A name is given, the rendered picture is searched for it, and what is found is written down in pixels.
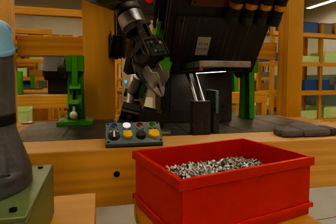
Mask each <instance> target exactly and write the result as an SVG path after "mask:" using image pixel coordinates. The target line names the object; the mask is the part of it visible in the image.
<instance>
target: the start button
mask: <svg viewBox="0 0 336 224"><path fill-rule="evenodd" d="M148 135H149V136H150V137H151V138H158V137H159V135H160V132H159V131H158V130H157V129H151V130H150V131H149V133H148Z"/></svg>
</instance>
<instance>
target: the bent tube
mask: <svg viewBox="0 0 336 224"><path fill-rule="evenodd" d="M132 79H133V74H131V75H130V78H129V83H128V88H129V87H130V85H131V82H132ZM128 88H127V90H128ZM134 99H135V95H130V94H129V93H128V91H127V94H126V100H125V102H127V103H131V104H134Z"/></svg>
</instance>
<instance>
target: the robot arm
mask: <svg viewBox="0 0 336 224"><path fill-rule="evenodd" d="M85 1H88V2H89V3H91V4H95V5H98V6H101V7H104V8H106V9H109V10H112V11H114V13H115V15H116V17H117V20H118V22H119V25H120V27H121V30H122V32H123V33H124V34H125V37H126V38H127V39H130V41H129V45H128V50H127V55H126V59H125V64H124V68H123V72H124V73H126V74H127V75H132V74H136V76H137V77H138V78H139V79H140V81H141V82H142V83H143V84H144V85H146V86H147V87H148V88H149V89H150V90H151V91H152V92H153V93H155V94H156V95H157V96H159V97H163V96H164V93H165V83H166V82H167V80H168V79H169V77H170V73H169V71H168V70H163V67H162V64H161V62H160V61H163V60H164V59H165V58H166V56H167V55H168V54H169V53H170V52H169V50H168V48H167V46H166V44H165V41H164V39H163V37H162V36H161V37H158V36H157V35H156V34H152V32H151V30H150V28H149V25H150V24H151V21H150V19H145V17H144V15H143V12H142V10H141V8H140V5H139V3H138V1H137V0H85ZM154 35H156V36H154ZM15 52H16V48H15V46H14V43H13V32H12V29H11V27H10V25H9V24H8V23H6V22H5V21H3V20H0V201H2V200H4V199H7V198H9V197H12V196H14V195H16V194H18V193H20V192H21V191H23V190H24V189H26V188H27V187H28V186H29V185H30V184H31V183H32V180H33V174H32V164H31V161H30V159H29V156H28V154H27V151H26V149H25V146H24V144H23V142H22V139H21V137H20V134H19V132H18V129H17V117H16V87H15V61H14V54H15ZM151 69H153V70H151Z"/></svg>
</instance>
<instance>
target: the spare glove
mask: <svg viewBox="0 0 336 224"><path fill-rule="evenodd" d="M273 133H274V134H276V135H278V136H283V137H285V138H286V137H301V136H304V137H324V136H329V135H336V128H335V127H330V126H326V125H318V126H316V125H289V126H275V127H274V128H273Z"/></svg>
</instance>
